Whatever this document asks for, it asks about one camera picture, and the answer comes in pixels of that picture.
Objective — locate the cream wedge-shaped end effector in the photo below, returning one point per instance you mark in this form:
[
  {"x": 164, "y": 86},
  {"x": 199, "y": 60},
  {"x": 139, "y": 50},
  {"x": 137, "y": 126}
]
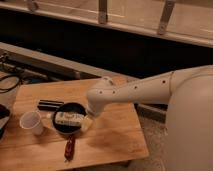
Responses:
[{"x": 86, "y": 123}]

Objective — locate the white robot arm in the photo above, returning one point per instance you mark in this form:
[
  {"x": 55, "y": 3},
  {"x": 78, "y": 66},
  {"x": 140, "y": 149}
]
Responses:
[{"x": 188, "y": 93}]

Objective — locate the black frying pan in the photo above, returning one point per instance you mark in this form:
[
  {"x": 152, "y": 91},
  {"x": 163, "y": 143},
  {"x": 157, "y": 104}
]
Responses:
[{"x": 68, "y": 107}]

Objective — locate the white box in pan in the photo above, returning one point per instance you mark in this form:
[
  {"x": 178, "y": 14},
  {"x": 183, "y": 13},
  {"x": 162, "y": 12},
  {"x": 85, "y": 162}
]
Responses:
[{"x": 69, "y": 118}]

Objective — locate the black rectangular case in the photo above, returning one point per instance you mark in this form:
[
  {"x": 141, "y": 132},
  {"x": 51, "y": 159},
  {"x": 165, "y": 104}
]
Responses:
[{"x": 49, "y": 105}]

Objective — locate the white plastic cup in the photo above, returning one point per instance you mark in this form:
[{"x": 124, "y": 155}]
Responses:
[{"x": 32, "y": 121}]

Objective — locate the dark object at left edge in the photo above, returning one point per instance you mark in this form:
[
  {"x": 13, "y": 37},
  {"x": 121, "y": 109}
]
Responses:
[{"x": 4, "y": 118}]

